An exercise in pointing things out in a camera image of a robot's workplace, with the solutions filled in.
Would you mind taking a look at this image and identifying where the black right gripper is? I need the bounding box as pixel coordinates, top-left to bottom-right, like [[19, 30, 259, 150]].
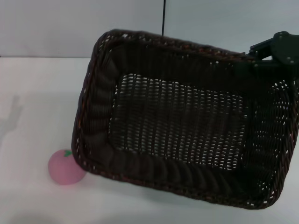
[[233, 31, 299, 80]]

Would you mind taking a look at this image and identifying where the black woven plastic basket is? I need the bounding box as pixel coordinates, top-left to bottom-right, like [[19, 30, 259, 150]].
[[71, 28, 299, 210]]

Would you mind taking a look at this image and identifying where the pink toy peach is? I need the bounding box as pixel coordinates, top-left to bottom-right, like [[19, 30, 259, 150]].
[[48, 149, 87, 186]]

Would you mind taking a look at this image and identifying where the black vertical wall strip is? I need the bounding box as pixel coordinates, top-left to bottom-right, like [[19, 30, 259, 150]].
[[161, 0, 166, 37]]

